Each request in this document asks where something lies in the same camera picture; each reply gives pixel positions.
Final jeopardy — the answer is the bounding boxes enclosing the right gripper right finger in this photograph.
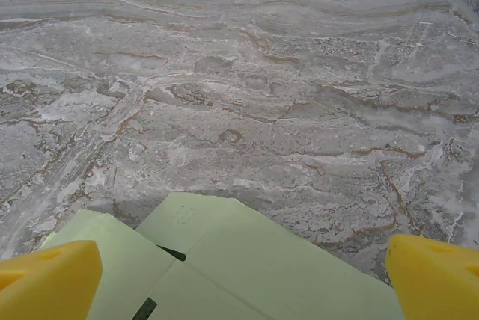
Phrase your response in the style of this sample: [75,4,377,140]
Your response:
[385,233,479,320]

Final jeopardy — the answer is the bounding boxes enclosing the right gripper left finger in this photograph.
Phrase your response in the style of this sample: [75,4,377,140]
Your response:
[0,239,103,320]

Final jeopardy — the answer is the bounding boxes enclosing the green paper box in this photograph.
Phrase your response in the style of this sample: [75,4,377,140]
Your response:
[40,191,407,320]

